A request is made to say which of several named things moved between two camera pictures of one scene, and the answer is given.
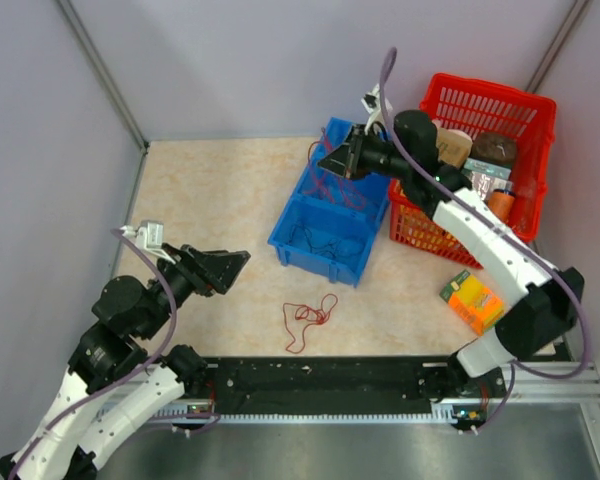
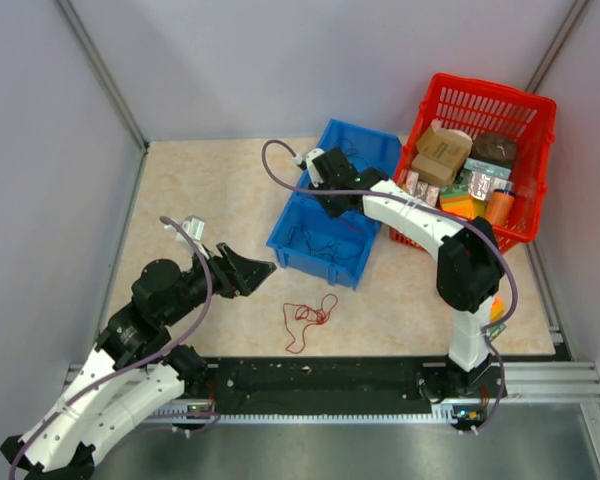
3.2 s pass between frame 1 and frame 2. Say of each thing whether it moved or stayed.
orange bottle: stayed
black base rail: stayed
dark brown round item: stayed
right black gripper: moved
